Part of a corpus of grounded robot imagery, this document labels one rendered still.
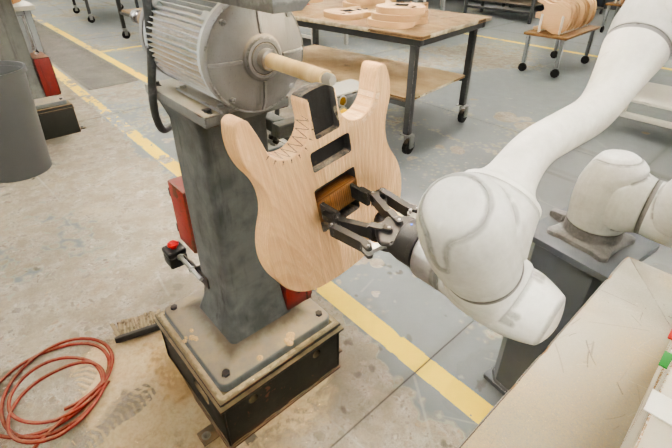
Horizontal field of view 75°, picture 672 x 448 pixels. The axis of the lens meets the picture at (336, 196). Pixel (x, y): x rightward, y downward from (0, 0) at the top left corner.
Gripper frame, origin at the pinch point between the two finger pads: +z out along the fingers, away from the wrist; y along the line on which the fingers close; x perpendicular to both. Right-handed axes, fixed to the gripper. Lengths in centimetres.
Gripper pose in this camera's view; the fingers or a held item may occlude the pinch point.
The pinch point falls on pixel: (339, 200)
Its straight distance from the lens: 83.3
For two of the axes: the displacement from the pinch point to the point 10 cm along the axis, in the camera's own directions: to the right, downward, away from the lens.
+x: -1.3, -7.9, -6.0
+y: 7.4, -4.8, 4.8
